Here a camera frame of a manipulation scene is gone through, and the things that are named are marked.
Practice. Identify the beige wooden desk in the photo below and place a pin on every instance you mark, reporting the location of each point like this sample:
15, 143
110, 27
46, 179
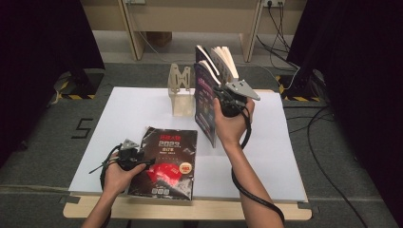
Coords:
177, 15

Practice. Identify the black stand base hazard tape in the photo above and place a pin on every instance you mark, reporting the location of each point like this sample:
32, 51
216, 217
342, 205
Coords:
82, 84
301, 85

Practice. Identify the person's left hand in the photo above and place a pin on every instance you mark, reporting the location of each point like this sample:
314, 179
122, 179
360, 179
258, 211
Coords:
118, 180

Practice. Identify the black curtain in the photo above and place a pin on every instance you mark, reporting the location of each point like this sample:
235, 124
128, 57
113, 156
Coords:
38, 63
364, 79

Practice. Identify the white wall socket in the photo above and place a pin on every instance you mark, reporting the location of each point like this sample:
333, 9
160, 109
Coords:
136, 1
275, 2

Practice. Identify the white picture-grid magazine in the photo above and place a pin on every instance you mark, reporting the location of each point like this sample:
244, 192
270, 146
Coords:
226, 63

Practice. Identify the person's right hand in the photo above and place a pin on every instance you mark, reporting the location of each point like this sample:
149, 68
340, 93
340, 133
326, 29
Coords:
233, 129

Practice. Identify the purple magazine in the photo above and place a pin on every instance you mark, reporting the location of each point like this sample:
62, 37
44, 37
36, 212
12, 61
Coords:
201, 57
204, 107

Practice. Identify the wooden expandable book stand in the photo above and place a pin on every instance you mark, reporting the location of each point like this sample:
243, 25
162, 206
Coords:
182, 104

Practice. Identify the white table sheet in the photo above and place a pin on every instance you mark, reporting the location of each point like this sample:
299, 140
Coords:
275, 152

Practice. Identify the light wooden table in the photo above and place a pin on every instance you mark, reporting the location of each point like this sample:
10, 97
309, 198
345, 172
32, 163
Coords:
190, 210

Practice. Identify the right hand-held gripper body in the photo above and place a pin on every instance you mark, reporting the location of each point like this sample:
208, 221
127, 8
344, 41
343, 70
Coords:
234, 106

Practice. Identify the brown cardboard box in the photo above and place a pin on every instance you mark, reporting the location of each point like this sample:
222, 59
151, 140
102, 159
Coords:
160, 38

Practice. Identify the black magazine with red print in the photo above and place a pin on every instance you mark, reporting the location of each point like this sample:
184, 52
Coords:
171, 148

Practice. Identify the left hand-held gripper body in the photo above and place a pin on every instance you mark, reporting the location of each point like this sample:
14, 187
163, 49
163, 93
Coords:
130, 160

